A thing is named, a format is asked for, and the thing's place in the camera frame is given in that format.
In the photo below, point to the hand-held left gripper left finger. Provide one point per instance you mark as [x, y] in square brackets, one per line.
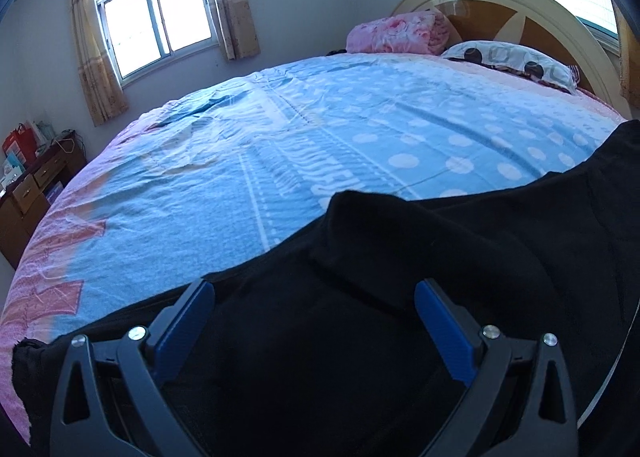
[182, 332]

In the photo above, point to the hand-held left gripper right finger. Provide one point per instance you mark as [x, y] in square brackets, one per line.
[447, 334]

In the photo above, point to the black pants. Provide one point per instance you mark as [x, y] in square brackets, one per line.
[380, 307]

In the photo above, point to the wooden desk with drawers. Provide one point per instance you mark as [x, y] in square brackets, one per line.
[30, 192]

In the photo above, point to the blue dotted bed sheet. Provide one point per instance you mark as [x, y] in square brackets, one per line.
[280, 137]

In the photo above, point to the red paper bag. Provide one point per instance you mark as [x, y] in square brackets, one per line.
[20, 144]

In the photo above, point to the white patterned pillow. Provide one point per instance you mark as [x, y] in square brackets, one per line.
[520, 62]

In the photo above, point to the pink floral folded blanket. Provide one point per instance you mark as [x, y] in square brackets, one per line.
[400, 33]

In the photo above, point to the sliding glass window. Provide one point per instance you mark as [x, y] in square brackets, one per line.
[155, 12]

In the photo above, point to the cream wooden headboard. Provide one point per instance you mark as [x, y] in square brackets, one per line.
[525, 17]

